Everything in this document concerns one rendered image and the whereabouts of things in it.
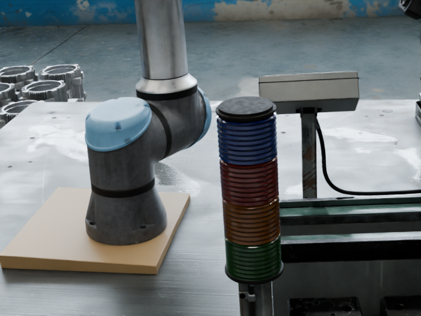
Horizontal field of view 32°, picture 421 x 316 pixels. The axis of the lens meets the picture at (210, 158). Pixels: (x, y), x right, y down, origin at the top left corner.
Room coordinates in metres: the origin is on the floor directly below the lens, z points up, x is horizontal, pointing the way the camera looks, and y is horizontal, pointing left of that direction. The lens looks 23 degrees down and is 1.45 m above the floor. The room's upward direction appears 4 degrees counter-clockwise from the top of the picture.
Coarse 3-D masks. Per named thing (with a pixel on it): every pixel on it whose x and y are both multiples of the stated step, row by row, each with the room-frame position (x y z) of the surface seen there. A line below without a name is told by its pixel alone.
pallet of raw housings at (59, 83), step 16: (0, 80) 3.29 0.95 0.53; (16, 80) 3.26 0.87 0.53; (32, 80) 3.29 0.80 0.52; (48, 80) 3.25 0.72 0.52; (64, 80) 3.24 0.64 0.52; (80, 80) 3.26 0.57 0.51; (0, 96) 3.00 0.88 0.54; (16, 96) 3.09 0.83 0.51; (32, 96) 2.97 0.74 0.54; (48, 96) 2.99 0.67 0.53; (64, 96) 3.03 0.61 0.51; (80, 96) 3.27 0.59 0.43; (0, 112) 2.76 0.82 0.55; (16, 112) 2.85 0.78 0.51; (0, 128) 2.73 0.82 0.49
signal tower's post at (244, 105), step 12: (216, 108) 0.69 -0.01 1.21; (228, 108) 0.67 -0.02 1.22; (240, 108) 0.67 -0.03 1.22; (252, 108) 0.67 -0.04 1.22; (264, 108) 0.67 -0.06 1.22; (228, 120) 0.66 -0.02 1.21; (240, 120) 0.66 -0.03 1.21; (252, 120) 0.66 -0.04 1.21; (228, 276) 0.67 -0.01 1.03; (276, 276) 0.66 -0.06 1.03; (240, 288) 0.67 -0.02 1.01; (252, 288) 0.67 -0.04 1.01; (264, 288) 0.67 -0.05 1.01; (240, 300) 0.67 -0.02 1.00; (252, 300) 0.66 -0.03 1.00; (264, 300) 0.67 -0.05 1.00; (240, 312) 0.68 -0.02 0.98; (252, 312) 0.67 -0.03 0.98; (264, 312) 0.67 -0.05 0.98
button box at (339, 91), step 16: (272, 80) 1.20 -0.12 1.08; (288, 80) 1.20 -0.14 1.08; (304, 80) 1.20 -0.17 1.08; (320, 80) 1.19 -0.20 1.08; (336, 80) 1.19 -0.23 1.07; (352, 80) 1.19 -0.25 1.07; (272, 96) 1.19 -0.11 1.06; (288, 96) 1.18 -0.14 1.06; (304, 96) 1.18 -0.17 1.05; (320, 96) 1.18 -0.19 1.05; (336, 96) 1.17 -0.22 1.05; (352, 96) 1.17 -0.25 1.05; (288, 112) 1.22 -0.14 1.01; (320, 112) 1.22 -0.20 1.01
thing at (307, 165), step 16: (304, 112) 1.20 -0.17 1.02; (304, 128) 1.20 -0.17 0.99; (320, 128) 1.23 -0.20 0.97; (304, 144) 1.20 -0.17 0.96; (320, 144) 1.24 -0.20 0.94; (304, 160) 1.20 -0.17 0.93; (304, 176) 1.20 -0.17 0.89; (304, 192) 1.20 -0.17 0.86; (352, 192) 1.26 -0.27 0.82; (368, 192) 1.27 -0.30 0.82; (384, 192) 1.27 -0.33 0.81; (400, 192) 1.27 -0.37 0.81; (416, 192) 1.27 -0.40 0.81
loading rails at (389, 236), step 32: (288, 224) 1.01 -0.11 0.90; (320, 224) 1.00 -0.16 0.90; (352, 224) 1.00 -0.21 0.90; (384, 224) 0.99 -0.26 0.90; (416, 224) 0.99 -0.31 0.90; (288, 256) 0.91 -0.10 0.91; (320, 256) 0.90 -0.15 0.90; (352, 256) 0.90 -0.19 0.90; (384, 256) 0.89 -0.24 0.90; (416, 256) 0.89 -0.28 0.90; (288, 288) 0.91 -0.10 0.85; (320, 288) 0.90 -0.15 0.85; (352, 288) 0.90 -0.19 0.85; (384, 288) 0.89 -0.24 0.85; (416, 288) 0.89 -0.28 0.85
